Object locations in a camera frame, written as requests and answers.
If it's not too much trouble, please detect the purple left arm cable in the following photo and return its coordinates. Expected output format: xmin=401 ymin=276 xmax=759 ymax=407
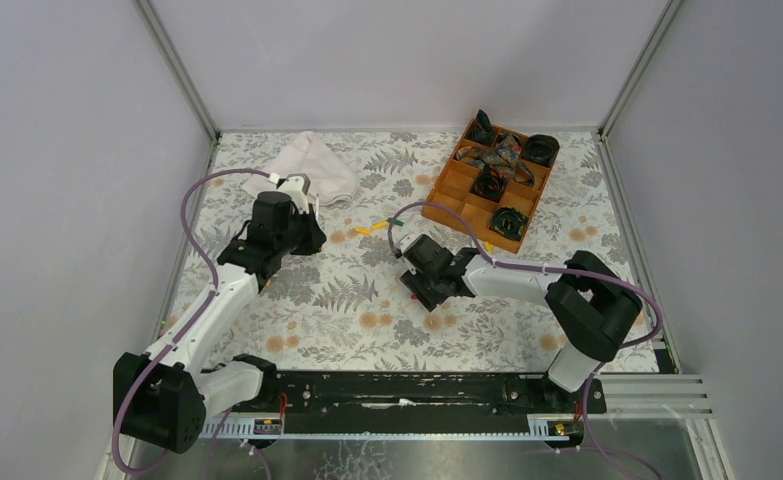
xmin=111 ymin=168 xmax=283 ymax=477

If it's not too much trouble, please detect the patterned fabric strip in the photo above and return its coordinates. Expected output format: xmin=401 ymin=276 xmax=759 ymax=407
xmin=454 ymin=131 xmax=535 ymax=188

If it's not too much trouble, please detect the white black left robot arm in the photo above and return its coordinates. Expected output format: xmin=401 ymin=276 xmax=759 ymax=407
xmin=113 ymin=191 xmax=326 ymax=453

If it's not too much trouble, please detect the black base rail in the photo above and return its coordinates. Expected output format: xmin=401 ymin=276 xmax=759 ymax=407
xmin=222 ymin=370 xmax=607 ymax=443

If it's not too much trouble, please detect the wooden compartment tray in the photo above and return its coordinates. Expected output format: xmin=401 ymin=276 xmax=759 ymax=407
xmin=422 ymin=110 xmax=561 ymax=253

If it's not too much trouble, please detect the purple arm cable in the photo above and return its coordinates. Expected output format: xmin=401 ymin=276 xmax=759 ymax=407
xmin=386 ymin=201 xmax=664 ymax=480
xmin=111 ymin=168 xmax=283 ymax=477

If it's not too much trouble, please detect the dark rolled fabric front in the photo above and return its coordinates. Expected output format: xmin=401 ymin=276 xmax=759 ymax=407
xmin=489 ymin=206 xmax=529 ymax=241

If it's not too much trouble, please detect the white crumpled cloth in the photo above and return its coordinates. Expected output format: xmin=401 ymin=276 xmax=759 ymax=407
xmin=260 ymin=131 xmax=358 ymax=207

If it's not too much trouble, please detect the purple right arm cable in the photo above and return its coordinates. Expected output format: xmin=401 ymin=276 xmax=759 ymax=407
xmin=386 ymin=201 xmax=664 ymax=480

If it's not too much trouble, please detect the dark rolled fabric centre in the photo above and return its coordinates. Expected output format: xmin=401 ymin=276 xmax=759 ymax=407
xmin=470 ymin=165 xmax=508 ymax=202

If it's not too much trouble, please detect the dark folded fabric back left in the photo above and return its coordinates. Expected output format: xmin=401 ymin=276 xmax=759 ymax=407
xmin=465 ymin=110 xmax=497 ymax=146

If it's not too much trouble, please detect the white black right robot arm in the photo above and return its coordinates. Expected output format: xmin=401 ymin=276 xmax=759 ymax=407
xmin=392 ymin=234 xmax=642 ymax=393

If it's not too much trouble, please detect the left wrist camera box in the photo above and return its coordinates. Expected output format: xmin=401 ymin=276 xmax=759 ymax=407
xmin=276 ymin=173 xmax=311 ymax=214

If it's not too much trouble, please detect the dark rolled fabric back right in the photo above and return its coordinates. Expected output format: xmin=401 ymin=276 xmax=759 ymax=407
xmin=522 ymin=134 xmax=560 ymax=168

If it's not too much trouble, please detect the dark rolled fabric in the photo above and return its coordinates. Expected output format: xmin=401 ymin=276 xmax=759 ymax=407
xmin=522 ymin=134 xmax=560 ymax=168
xmin=470 ymin=165 xmax=508 ymax=202
xmin=489 ymin=206 xmax=529 ymax=241

